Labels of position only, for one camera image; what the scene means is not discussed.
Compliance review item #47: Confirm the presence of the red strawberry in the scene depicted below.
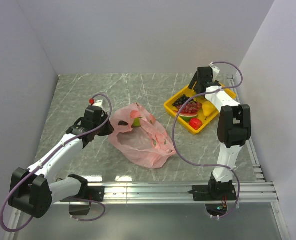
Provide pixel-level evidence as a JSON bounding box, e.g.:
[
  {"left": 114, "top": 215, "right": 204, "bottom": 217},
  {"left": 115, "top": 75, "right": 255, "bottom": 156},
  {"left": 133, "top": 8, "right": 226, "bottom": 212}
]
[{"left": 189, "top": 118, "right": 203, "bottom": 131}]

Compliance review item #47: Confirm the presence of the green apple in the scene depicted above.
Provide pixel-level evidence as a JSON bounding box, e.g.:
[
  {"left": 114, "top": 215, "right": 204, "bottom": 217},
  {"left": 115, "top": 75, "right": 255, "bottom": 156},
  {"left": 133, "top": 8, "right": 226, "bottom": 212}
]
[{"left": 132, "top": 117, "right": 141, "bottom": 128}]

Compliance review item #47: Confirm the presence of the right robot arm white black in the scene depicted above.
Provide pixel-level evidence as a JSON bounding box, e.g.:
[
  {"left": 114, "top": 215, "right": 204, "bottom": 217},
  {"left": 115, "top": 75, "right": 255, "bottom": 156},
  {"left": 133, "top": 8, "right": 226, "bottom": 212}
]
[{"left": 189, "top": 66, "right": 251, "bottom": 201}]

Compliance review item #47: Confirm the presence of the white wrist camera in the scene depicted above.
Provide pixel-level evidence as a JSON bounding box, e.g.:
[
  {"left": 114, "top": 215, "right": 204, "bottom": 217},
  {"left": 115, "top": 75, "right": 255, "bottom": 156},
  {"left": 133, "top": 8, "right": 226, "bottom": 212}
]
[
  {"left": 89, "top": 98, "right": 106, "bottom": 109},
  {"left": 209, "top": 62, "right": 220, "bottom": 82}
]

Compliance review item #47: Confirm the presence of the watermelon slice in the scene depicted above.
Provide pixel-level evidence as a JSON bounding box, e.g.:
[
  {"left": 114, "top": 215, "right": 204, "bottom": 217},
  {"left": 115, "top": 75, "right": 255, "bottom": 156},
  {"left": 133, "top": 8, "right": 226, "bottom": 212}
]
[{"left": 178, "top": 112, "right": 198, "bottom": 122}]

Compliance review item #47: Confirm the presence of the red grape bunch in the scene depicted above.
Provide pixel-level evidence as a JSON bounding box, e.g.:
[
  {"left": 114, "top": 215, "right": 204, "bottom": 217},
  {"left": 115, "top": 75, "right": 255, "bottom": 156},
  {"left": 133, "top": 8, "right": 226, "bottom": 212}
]
[{"left": 181, "top": 101, "right": 202, "bottom": 113}]

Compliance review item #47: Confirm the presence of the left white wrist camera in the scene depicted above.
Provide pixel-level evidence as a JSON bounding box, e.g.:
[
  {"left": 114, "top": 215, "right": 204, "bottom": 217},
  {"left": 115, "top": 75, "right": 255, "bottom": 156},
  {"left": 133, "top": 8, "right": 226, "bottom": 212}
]
[{"left": 89, "top": 98, "right": 106, "bottom": 109}]

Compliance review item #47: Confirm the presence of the pink plastic bag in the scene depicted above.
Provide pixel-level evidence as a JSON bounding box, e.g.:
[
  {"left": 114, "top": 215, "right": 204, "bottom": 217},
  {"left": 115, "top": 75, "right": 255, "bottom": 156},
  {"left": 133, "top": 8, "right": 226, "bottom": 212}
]
[{"left": 108, "top": 103, "right": 176, "bottom": 169}]

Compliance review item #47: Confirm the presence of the yellow pear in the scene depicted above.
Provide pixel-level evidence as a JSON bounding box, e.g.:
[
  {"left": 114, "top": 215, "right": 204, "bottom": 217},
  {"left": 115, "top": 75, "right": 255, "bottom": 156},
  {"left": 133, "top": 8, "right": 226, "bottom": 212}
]
[{"left": 202, "top": 101, "right": 216, "bottom": 117}]

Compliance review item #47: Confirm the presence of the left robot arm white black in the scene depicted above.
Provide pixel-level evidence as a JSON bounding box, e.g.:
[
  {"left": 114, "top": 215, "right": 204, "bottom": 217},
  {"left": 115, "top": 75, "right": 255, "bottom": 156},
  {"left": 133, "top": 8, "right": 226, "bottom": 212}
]
[{"left": 7, "top": 100, "right": 113, "bottom": 219}]

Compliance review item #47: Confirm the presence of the dark purple grape bunch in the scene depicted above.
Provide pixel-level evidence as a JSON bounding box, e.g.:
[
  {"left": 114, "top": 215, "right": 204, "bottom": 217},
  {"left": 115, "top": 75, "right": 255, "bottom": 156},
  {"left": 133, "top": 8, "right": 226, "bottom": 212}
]
[{"left": 172, "top": 94, "right": 196, "bottom": 108}]

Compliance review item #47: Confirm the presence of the yellow plastic tray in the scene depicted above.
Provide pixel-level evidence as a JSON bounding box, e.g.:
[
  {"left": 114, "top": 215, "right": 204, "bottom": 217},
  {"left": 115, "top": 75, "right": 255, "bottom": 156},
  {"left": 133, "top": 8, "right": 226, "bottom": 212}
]
[{"left": 164, "top": 83, "right": 239, "bottom": 135}]

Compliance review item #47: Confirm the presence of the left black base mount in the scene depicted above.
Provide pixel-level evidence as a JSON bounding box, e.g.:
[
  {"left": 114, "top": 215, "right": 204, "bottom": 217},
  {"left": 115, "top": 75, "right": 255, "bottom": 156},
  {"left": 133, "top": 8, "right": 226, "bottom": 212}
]
[{"left": 61, "top": 186, "right": 106, "bottom": 222}]

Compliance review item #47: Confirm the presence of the aluminium rail frame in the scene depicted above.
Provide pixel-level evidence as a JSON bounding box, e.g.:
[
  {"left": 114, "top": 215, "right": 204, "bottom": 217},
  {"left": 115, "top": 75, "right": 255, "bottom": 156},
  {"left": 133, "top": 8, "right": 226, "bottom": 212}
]
[{"left": 2, "top": 74, "right": 292, "bottom": 240}]

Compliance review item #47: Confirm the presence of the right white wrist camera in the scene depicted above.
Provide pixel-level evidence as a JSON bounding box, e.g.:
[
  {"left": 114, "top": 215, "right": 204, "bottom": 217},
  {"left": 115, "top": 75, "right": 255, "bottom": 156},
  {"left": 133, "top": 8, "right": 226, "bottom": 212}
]
[{"left": 209, "top": 62, "right": 220, "bottom": 82}]

